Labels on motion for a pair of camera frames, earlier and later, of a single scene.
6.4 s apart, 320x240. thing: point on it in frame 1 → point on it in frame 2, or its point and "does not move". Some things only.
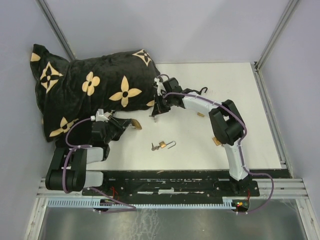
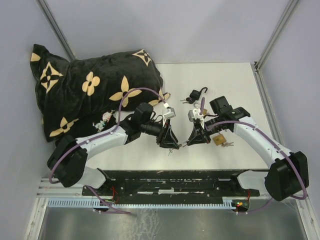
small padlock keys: [154, 148] → [170, 151]
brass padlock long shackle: [216, 142] does not move
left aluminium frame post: [56, 28] does not move
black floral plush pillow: [88, 87] does not move
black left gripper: [121, 124] → [166, 138]
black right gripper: [158, 108] → [199, 135]
